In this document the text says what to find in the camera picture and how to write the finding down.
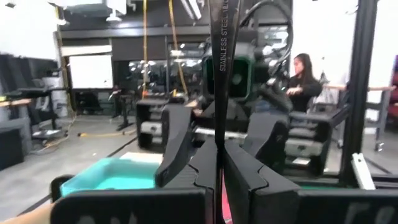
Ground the silver mounting bracket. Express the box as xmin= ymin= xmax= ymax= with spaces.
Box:
xmin=351 ymin=152 xmax=377 ymax=190

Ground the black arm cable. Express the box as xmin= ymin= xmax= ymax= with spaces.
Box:
xmin=241 ymin=0 xmax=295 ymax=80

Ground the person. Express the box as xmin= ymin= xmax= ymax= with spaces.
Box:
xmin=284 ymin=52 xmax=324 ymax=113

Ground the white screen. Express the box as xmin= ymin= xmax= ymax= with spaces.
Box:
xmin=68 ymin=54 xmax=114 ymax=90

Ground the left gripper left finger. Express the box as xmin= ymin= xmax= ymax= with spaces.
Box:
xmin=174 ymin=139 xmax=219 ymax=224

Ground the wooden-top table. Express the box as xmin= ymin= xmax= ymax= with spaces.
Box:
xmin=323 ymin=83 xmax=398 ymax=152

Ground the black metal fork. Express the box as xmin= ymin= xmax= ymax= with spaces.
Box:
xmin=207 ymin=0 xmax=242 ymax=147

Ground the pink plastic bin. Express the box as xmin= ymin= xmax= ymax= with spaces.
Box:
xmin=222 ymin=174 xmax=234 ymax=224

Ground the black cabinet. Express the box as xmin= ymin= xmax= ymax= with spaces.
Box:
xmin=0 ymin=118 xmax=32 ymax=171

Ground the yellow hanging strap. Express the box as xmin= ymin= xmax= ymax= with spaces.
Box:
xmin=167 ymin=0 xmax=189 ymax=96
xmin=142 ymin=0 xmax=149 ymax=97

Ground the orange plastic bin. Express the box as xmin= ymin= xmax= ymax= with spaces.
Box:
xmin=0 ymin=202 xmax=55 ymax=224

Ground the black stool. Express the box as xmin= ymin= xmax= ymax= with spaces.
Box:
xmin=108 ymin=88 xmax=137 ymax=132

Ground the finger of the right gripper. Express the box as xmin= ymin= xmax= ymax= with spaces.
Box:
xmin=242 ymin=112 xmax=290 ymax=174
xmin=154 ymin=104 xmax=193 ymax=187

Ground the black desk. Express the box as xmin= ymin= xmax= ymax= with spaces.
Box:
xmin=0 ymin=86 xmax=68 ymax=131

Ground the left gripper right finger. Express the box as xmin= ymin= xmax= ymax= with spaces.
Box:
xmin=223 ymin=140 xmax=301 ymax=224

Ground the teal plastic bin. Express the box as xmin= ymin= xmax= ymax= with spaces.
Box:
xmin=60 ymin=157 xmax=162 ymax=198

